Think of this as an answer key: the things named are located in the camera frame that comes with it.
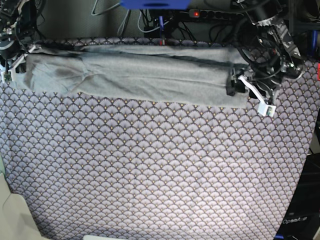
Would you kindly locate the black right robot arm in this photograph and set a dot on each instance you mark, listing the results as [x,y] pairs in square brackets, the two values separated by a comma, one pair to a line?
[18,25]

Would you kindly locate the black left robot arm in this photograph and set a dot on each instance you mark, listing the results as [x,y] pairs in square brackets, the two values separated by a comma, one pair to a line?
[259,22]

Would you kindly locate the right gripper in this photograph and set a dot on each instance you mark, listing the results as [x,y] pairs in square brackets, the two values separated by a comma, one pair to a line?
[10,47]

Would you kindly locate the black OpenArm box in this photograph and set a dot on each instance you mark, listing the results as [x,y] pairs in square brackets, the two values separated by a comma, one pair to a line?
[302,219]

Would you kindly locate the red clamp at right edge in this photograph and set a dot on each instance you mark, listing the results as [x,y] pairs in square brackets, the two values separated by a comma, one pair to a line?
[318,72]

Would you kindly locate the black power strip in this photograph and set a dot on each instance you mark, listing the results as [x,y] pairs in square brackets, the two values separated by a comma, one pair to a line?
[213,15]

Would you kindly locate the fan-patterned table cloth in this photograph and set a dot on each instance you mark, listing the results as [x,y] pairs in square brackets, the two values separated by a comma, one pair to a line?
[78,164]

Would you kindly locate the red-tipped table clamp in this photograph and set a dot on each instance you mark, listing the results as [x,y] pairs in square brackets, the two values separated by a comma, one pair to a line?
[161,23]

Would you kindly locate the blue camera mount bracket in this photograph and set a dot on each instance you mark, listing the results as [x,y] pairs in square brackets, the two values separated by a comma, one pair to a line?
[155,4]

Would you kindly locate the light grey T-shirt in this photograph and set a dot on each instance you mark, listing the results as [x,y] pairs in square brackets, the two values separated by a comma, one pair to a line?
[176,74]

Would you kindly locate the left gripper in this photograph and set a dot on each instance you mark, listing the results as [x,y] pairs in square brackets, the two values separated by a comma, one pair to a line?
[267,80]

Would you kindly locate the blue clamp post right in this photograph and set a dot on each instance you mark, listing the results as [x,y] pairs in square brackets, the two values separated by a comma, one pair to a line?
[312,42]

